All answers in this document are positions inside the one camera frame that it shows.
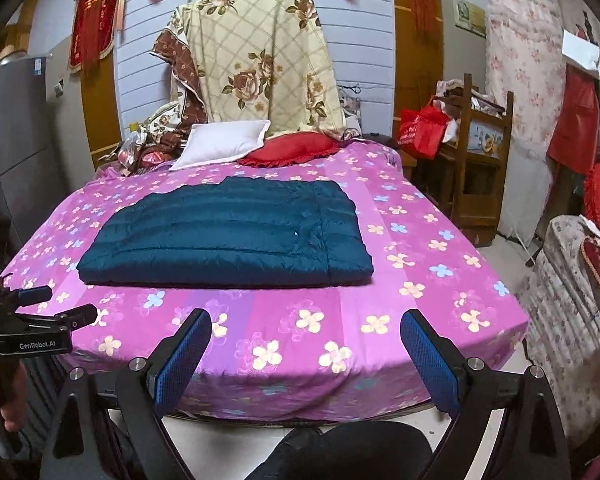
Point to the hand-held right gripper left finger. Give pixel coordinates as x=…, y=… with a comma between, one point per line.
x=180, y=365

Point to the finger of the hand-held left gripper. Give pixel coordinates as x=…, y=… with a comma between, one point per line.
x=32, y=294
x=77, y=316

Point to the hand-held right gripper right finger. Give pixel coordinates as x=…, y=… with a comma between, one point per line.
x=427, y=360

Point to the teal down jacket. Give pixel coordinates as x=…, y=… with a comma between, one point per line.
x=220, y=235

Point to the person's left hand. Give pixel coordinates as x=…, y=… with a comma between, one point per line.
x=14, y=395

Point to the pink floral bed sheet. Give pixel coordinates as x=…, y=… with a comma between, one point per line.
x=330, y=320

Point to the person's dark trouser leg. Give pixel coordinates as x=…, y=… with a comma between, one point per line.
x=340, y=455

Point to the chair with floral cover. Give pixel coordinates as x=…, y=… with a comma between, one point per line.
x=555, y=285

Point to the grey refrigerator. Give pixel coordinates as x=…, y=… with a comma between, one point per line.
x=20, y=125

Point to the wooden rack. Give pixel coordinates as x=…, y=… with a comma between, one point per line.
x=480, y=190

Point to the clear plastic bag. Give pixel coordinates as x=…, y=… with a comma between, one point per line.
x=132, y=145

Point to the white pillow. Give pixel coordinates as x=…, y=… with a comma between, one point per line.
x=220, y=142

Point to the red shopping bag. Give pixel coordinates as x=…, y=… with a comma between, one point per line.
x=422, y=132

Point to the red ruffled pillow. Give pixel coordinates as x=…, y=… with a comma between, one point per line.
x=290, y=149

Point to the brown floral blanket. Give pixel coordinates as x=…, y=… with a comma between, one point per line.
x=180, y=65

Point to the red hanging cloth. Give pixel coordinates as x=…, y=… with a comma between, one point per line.
x=575, y=125

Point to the pink floral hanging quilt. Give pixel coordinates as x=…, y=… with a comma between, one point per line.
x=520, y=85

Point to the beige floral quilt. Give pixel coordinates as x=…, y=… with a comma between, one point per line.
x=260, y=60

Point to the white paper sheet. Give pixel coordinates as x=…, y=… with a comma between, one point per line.
x=580, y=50

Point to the red knot tassel ornament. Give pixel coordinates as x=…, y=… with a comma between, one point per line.
x=424, y=0

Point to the red tasselled wall hanging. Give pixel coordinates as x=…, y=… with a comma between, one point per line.
x=95, y=15

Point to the small wall calendar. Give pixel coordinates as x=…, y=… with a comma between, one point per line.
x=470, y=15

